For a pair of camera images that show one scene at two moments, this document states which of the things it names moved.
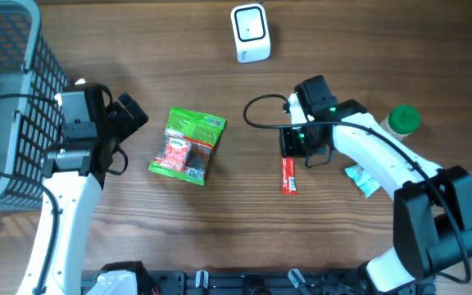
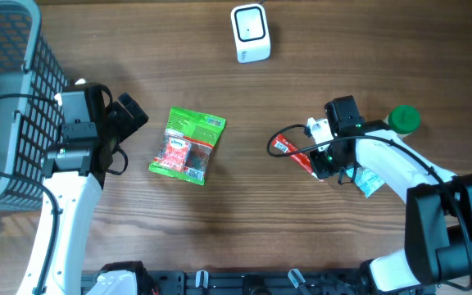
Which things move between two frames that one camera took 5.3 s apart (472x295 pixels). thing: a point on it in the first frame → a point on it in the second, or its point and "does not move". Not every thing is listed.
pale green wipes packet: [363, 179] does not move
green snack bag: [187, 145] does not move
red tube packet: [288, 180] → [286, 146]
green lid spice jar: [401, 120] does not move
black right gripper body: [298, 142] → [328, 163]
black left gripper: [127, 124] does not move
